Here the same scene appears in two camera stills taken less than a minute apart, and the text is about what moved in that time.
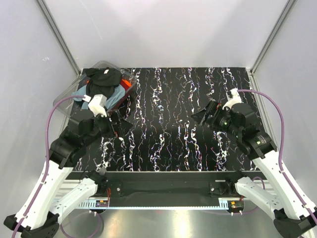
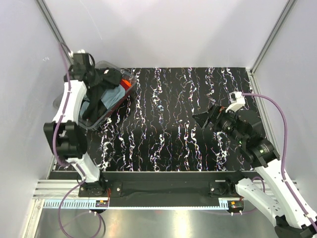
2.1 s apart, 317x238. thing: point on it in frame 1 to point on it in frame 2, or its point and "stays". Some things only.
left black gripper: x=125 y=125 to x=92 y=66
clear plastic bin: x=65 y=104 stays
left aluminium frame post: x=59 y=35 stays
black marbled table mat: x=165 y=137 stays
